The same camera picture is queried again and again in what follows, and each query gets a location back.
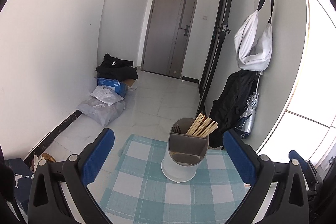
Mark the white sock bundle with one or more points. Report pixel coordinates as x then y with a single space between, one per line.
35 163

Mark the black jacket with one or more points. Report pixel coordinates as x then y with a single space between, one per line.
228 108

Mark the black clothing pile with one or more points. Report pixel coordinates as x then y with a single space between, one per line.
116 69

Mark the grey plastic parcel bag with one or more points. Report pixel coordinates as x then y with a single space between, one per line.
100 111

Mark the silver folded umbrella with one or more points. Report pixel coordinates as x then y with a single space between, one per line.
245 123

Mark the white grey utensil holder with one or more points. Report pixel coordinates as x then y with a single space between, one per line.
184 153

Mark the grey brown door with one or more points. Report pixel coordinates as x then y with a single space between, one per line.
167 36

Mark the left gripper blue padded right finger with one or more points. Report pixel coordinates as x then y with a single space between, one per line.
242 157

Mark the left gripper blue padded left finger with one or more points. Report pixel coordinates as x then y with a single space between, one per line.
94 155

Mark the navy Jordan shoe box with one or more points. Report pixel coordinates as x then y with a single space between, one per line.
23 179

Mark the brown shoe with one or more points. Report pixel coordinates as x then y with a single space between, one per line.
47 157

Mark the white plastic parcel bag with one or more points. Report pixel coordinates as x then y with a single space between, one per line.
106 95

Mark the blue cardboard box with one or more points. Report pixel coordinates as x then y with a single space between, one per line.
118 87

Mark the wooden chopstick in holder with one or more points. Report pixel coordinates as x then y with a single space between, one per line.
202 127

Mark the white hanging bag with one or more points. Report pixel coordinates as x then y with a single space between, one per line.
254 54

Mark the teal plaid table mat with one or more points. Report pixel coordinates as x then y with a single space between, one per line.
139 192

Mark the black sliding door frame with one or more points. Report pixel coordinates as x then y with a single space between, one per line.
218 37

